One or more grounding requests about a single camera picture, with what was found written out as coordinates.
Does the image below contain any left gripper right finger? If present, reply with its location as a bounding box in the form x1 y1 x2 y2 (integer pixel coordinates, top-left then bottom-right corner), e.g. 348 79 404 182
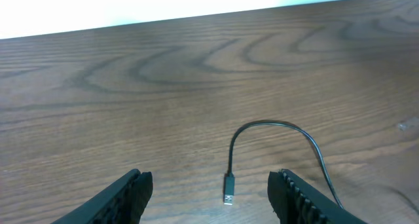
267 169 366 224

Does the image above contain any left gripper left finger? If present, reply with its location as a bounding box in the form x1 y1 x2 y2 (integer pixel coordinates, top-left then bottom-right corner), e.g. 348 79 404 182
55 169 153 224

